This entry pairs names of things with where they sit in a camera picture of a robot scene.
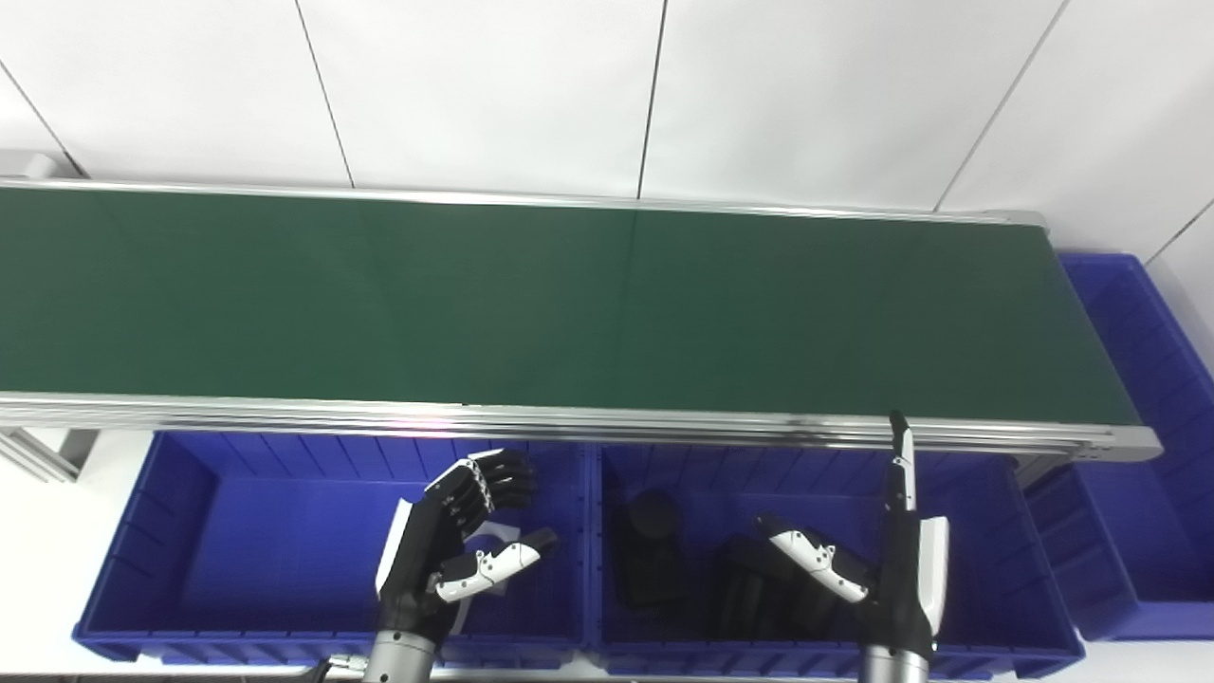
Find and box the blue plastic bin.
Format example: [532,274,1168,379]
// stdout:
[1022,250,1214,643]
[586,442,1087,680]
[72,430,600,665]

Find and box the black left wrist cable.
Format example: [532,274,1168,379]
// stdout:
[302,653,371,683]

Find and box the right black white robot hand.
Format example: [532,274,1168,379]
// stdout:
[756,410,950,662]

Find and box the green conveyor belt aluminium frame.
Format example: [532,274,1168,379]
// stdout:
[0,175,1165,464]

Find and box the black cylinder block part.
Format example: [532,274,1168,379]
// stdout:
[613,488,701,613]
[709,533,859,641]

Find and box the grey conveyor end cap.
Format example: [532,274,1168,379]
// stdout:
[0,150,60,181]

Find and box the white grey bracket part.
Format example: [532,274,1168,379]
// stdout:
[446,515,524,637]

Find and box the aluminium conveyor support leg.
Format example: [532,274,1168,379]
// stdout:
[1011,455,1075,490]
[0,427,101,485]

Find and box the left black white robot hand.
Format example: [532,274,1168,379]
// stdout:
[376,448,560,644]

